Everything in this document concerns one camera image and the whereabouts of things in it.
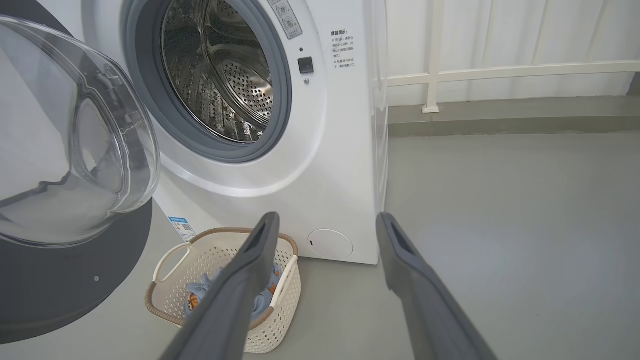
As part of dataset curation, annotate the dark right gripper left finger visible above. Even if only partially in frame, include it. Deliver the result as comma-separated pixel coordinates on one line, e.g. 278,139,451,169
160,212,281,360

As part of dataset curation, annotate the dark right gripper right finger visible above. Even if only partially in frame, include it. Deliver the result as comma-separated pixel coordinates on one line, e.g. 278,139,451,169
376,212,498,360

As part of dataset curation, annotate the blue garment with cream lining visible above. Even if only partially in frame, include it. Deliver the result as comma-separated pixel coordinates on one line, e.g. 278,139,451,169
252,264,284,322

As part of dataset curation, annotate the blue garment with orange patches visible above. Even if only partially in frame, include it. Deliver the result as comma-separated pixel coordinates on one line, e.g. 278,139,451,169
185,270,226,318

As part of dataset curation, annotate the black round glass washer door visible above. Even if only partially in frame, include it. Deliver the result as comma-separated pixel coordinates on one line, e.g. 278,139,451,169
0,0,161,345

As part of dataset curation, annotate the white front-load washing machine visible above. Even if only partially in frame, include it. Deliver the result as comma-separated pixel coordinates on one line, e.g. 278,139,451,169
37,0,390,266

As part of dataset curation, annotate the stainless steel washer drum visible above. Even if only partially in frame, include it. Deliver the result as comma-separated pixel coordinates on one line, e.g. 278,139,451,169
161,0,275,143

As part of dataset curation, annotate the cream basket with brown rim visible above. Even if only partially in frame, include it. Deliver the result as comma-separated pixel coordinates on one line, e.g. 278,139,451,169
145,227,302,354

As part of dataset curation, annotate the blue energy label sticker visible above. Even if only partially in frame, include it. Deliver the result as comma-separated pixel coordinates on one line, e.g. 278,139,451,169
168,216,197,243

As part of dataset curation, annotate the round white filter cover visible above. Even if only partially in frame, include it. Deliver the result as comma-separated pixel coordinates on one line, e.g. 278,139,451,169
307,229,354,259

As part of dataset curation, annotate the white metal railing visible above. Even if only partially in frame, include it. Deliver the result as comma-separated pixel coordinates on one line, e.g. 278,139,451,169
372,0,640,114

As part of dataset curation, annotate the grey warning sticker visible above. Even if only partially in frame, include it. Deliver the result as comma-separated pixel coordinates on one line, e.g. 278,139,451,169
266,0,304,41

